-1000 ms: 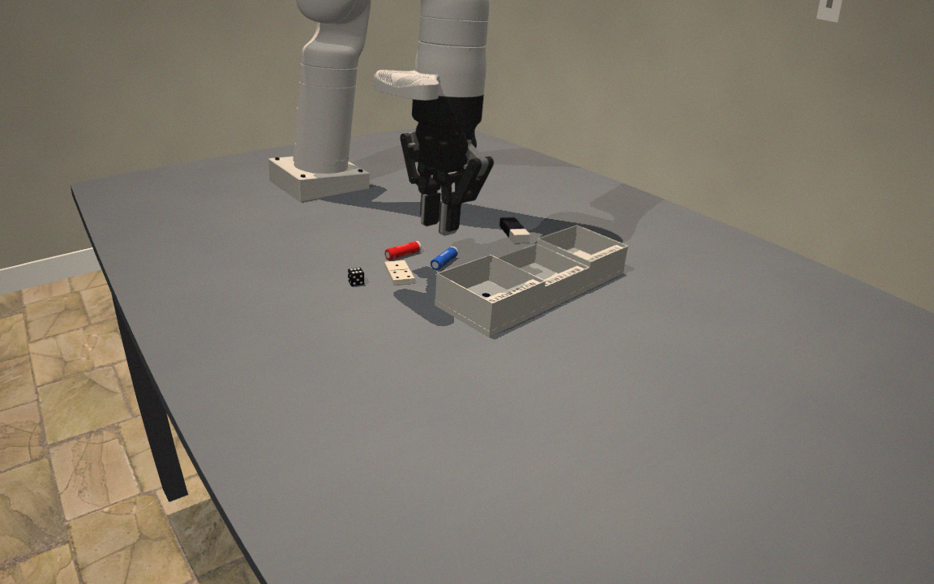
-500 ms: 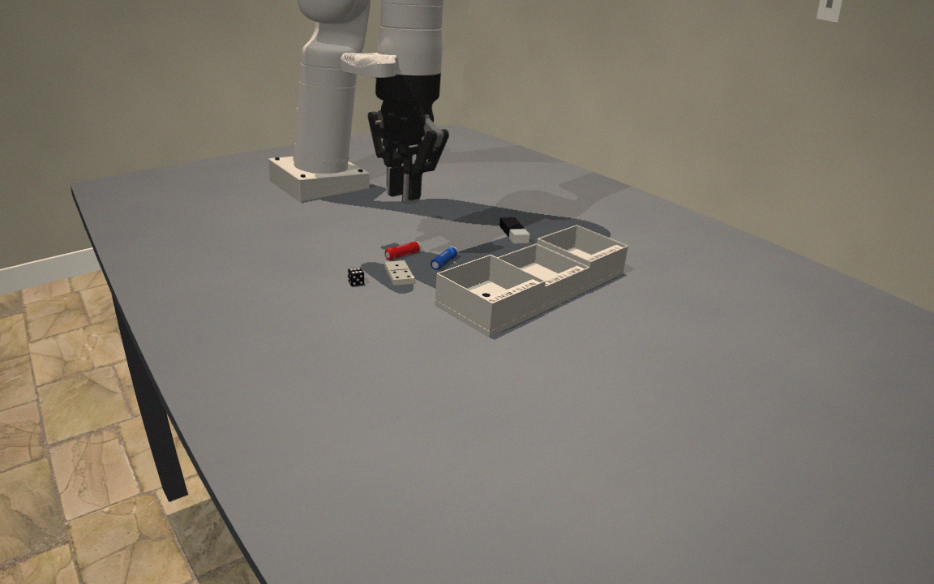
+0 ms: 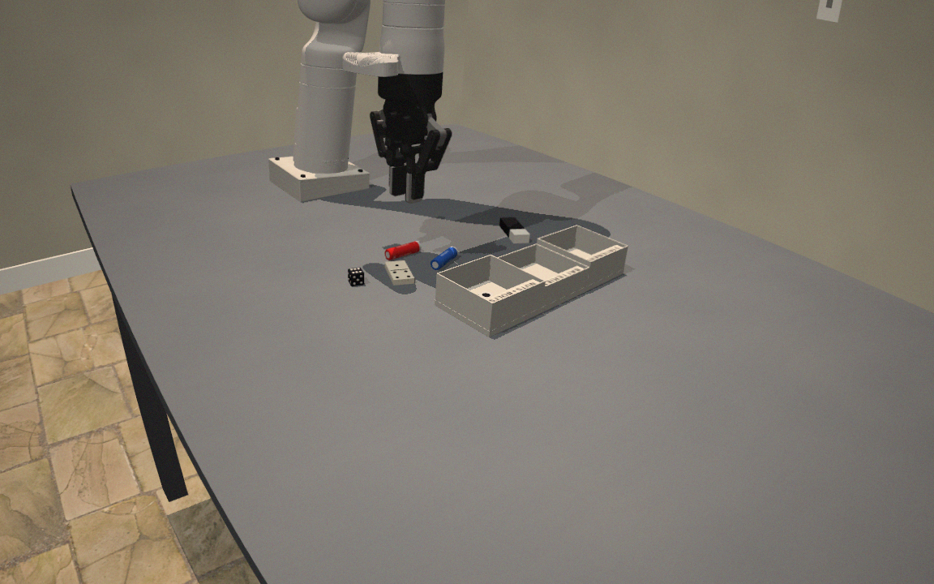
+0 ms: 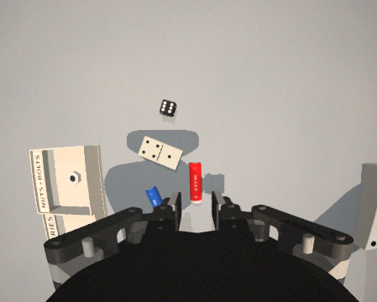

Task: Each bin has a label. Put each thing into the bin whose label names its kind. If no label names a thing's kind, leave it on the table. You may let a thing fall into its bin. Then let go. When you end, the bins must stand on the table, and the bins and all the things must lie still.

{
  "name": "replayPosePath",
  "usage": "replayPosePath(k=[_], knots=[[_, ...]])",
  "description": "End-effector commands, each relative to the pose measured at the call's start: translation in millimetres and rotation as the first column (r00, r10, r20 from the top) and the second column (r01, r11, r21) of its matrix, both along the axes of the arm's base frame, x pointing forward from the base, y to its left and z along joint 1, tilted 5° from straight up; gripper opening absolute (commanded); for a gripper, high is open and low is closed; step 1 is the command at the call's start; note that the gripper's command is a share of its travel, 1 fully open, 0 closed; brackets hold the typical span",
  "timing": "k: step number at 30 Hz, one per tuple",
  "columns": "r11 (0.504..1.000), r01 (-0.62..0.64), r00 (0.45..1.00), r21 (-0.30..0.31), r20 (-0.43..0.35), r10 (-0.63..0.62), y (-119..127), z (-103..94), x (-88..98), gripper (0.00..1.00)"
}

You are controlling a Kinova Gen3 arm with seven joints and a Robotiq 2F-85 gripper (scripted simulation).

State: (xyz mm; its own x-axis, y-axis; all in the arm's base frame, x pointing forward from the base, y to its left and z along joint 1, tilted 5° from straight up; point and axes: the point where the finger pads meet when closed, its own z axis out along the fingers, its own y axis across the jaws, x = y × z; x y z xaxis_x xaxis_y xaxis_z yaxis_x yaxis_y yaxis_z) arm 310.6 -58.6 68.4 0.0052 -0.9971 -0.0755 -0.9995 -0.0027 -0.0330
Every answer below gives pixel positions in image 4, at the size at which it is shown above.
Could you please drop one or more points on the cream domino tile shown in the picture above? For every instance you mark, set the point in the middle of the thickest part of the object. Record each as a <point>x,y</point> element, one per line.
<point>159,152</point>

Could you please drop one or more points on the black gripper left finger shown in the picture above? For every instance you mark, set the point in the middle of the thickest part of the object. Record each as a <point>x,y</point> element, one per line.
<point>70,252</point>

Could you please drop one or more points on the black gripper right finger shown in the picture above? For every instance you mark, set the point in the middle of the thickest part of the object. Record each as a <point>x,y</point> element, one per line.
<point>323,246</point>

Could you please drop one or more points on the blue aa battery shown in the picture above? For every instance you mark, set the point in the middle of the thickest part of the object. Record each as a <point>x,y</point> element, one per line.
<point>154,196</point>

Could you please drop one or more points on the black die with white pips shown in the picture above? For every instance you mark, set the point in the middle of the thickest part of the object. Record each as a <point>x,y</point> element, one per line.
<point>168,108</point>

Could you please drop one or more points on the red battery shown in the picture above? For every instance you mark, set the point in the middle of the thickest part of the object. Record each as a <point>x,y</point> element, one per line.
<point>195,182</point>

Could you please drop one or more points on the white hex nut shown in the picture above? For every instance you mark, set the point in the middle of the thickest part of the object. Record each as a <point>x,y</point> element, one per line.
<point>74,177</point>

